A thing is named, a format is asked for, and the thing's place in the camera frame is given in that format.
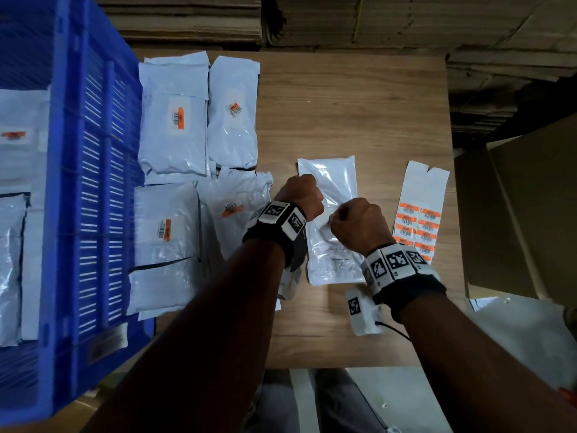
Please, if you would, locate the person's left hand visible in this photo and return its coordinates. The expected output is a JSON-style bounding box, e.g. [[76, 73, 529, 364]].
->
[[275, 175, 324, 222]]

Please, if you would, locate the person's right hand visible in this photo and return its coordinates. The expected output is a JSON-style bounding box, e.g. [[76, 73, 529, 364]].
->
[[329, 198, 396, 256]]

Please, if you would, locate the clear white plastic packet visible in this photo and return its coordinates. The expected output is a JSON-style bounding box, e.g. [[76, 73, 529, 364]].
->
[[298, 156, 367, 287]]

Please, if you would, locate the person's right forearm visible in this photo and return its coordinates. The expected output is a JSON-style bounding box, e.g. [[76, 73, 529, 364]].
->
[[399, 293, 577, 433]]

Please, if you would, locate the person's left forearm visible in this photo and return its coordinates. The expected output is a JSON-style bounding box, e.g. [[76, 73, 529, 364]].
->
[[83, 239, 285, 433]]

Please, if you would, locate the black left wristband with markers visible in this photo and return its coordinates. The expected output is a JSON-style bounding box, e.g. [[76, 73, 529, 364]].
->
[[243, 200, 308, 272]]

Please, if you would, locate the black wristband with markers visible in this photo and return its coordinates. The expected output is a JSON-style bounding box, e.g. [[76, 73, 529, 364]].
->
[[361, 243, 447, 324], [243, 200, 308, 272]]

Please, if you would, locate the black right wristband with markers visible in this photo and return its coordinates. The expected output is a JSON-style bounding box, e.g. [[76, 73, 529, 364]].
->
[[361, 243, 447, 324]]

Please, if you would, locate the crumpled white labelled packet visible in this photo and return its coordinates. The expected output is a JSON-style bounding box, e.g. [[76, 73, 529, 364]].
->
[[197, 168, 275, 263]]

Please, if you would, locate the orange sticker label sheet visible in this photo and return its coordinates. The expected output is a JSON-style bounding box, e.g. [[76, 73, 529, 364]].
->
[[393, 160, 450, 265]]

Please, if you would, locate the narrow white labelled packet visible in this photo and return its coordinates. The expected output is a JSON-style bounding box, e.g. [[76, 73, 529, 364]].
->
[[207, 56, 261, 170]]

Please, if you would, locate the large white labelled packet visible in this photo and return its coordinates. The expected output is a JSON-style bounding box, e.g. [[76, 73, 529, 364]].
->
[[137, 51, 211, 177]]

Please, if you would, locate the white packet with black edge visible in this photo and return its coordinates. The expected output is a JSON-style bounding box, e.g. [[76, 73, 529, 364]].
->
[[127, 182, 204, 321]]

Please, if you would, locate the person's right leg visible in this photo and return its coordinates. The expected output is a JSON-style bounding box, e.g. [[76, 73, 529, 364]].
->
[[308, 368, 389, 433]]

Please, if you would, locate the person's leg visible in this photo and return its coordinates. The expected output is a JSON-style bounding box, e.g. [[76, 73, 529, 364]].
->
[[308, 368, 389, 433], [243, 369, 301, 433]]

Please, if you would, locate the brown cardboard box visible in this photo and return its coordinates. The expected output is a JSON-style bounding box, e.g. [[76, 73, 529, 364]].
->
[[454, 113, 577, 308]]

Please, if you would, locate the person's left leg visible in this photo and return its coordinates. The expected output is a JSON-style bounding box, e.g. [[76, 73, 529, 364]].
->
[[243, 369, 301, 433]]

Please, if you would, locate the stack of flat cardboard sheets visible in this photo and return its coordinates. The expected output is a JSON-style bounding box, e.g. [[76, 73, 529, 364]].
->
[[264, 0, 577, 55], [445, 48, 577, 147], [92, 0, 263, 45]]

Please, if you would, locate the white paper sheet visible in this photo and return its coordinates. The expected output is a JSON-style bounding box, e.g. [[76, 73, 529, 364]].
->
[[466, 295, 577, 394]]

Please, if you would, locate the blue plastic crate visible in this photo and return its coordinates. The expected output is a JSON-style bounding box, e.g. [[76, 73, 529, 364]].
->
[[0, 0, 156, 428]]

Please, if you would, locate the plain white packet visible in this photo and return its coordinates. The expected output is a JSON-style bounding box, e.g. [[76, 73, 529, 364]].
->
[[21, 207, 46, 341]]

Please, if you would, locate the white packet with orange label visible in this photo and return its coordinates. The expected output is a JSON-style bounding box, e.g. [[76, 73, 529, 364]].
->
[[0, 88, 50, 194]]

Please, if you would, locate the shiny silver packet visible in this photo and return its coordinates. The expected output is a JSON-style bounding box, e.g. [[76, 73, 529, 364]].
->
[[0, 194, 29, 348]]

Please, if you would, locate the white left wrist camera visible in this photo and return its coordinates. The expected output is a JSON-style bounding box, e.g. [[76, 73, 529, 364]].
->
[[277, 266, 303, 301]]

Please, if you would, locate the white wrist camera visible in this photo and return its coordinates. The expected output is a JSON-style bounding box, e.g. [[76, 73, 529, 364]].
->
[[277, 266, 303, 301], [346, 286, 385, 337]]

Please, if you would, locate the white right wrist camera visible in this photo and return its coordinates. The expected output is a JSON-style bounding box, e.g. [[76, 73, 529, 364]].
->
[[346, 286, 385, 337]]

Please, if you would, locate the black camera cable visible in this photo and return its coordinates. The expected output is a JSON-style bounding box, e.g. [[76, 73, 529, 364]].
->
[[375, 321, 411, 342]]

